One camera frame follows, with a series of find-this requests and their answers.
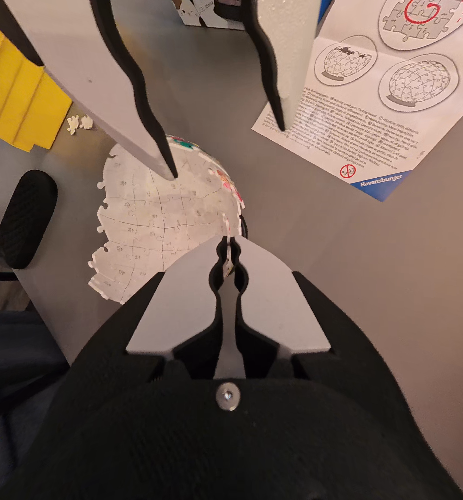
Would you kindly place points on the yellow plastic bin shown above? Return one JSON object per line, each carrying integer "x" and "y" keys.
{"x": 16, "y": 101}

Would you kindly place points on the single curved puzzle piece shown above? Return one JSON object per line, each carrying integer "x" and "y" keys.
{"x": 226, "y": 230}

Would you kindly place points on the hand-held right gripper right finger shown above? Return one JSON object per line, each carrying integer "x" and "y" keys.
{"x": 278, "y": 312}

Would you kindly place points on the black padded wrist rest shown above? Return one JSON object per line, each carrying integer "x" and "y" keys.
{"x": 26, "y": 218}

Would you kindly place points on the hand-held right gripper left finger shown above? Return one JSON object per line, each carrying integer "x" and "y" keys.
{"x": 176, "y": 312}

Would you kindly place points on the black round ball stand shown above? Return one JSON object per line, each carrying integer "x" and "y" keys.
{"x": 244, "y": 226}

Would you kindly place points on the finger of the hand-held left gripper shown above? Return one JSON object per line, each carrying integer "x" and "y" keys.
{"x": 290, "y": 47}
{"x": 79, "y": 58}

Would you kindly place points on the half-built colourful puzzle ball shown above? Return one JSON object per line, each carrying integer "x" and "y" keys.
{"x": 149, "y": 226}

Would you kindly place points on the colourful puzzle box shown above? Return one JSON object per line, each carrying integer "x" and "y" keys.
{"x": 200, "y": 13}

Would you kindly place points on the white puzzle pieces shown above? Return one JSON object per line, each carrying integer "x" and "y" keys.
{"x": 79, "y": 124}

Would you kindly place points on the folded paper instruction leaflet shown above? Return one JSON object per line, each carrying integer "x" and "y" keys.
{"x": 372, "y": 117}

